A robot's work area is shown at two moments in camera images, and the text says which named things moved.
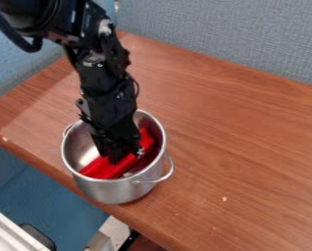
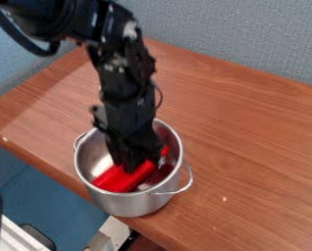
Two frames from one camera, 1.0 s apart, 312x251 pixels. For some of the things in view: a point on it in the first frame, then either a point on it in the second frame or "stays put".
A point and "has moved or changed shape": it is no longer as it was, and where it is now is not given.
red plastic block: (102, 169) has moved or changed shape
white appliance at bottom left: (7, 236) stays put
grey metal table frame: (111, 235) stays put
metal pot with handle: (152, 169) has moved or changed shape
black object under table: (38, 236) stays put
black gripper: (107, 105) -> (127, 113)
